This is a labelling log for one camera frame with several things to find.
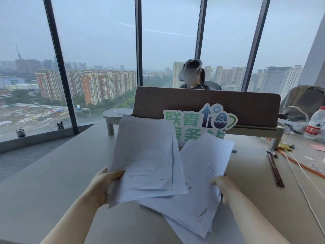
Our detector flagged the person's right hand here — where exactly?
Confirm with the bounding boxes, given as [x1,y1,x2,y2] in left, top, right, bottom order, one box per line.
[211,176,245,205]

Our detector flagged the grey office chair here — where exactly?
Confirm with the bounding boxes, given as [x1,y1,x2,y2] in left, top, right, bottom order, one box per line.
[204,80,222,91]

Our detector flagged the person's right forearm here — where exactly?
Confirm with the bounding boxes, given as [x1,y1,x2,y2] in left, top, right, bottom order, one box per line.
[227,186,292,244]

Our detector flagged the person's left hand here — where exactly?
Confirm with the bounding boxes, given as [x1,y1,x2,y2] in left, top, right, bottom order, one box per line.
[88,166,125,209]

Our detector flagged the grey desk riser shelf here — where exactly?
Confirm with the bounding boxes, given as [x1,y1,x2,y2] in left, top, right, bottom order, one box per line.
[225,125,284,151]

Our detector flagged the person's left forearm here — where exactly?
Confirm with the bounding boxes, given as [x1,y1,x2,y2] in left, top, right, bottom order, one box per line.
[40,190,102,244]

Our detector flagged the white paper sheet sparse print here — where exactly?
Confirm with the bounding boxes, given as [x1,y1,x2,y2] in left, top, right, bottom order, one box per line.
[179,133,235,239]

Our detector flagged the green white cutout sign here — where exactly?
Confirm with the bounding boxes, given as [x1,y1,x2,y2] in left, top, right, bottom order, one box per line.
[162,103,238,142]

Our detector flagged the white paper sheets underneath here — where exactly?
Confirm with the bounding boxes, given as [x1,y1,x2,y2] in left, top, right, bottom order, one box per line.
[138,192,213,239]

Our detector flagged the grey rounded desk riser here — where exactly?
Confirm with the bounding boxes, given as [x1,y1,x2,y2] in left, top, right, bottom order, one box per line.
[103,108,134,136]

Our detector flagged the white headset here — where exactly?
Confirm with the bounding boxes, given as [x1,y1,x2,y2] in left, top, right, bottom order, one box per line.
[178,59,203,82]

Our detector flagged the large white printed paper sheet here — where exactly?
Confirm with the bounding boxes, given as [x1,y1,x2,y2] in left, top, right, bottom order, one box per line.
[109,119,188,209]

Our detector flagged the brown pen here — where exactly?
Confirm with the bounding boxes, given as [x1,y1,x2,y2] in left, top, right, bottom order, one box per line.
[266,150,285,188]

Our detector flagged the small white printed paper sheet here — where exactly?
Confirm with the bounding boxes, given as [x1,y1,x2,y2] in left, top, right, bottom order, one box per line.
[108,115,175,191]

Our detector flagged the clear water bottle red label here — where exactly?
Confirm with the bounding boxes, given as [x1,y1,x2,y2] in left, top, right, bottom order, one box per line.
[304,106,325,139]

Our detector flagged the orange cable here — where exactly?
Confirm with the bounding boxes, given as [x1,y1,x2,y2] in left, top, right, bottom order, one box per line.
[277,148,325,179]

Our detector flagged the long white cable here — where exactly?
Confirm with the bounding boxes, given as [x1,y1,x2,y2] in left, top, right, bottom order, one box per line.
[278,147,325,235]

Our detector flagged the olive grey jacket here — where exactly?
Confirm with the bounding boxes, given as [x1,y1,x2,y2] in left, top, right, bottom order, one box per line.
[279,85,325,120]

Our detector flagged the brown desk divider panel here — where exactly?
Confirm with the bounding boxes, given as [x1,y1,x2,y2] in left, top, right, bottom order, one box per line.
[132,86,281,131]

